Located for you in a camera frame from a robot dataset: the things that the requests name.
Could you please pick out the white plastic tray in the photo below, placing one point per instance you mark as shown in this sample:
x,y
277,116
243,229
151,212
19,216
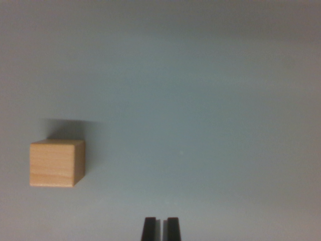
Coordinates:
x,y
190,105

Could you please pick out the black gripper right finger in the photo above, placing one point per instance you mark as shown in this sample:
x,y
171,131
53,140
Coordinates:
x,y
173,229

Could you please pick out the wooden cube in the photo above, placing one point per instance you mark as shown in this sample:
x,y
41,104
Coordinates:
x,y
52,164

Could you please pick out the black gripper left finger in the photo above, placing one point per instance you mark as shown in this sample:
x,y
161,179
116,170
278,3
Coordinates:
x,y
150,229

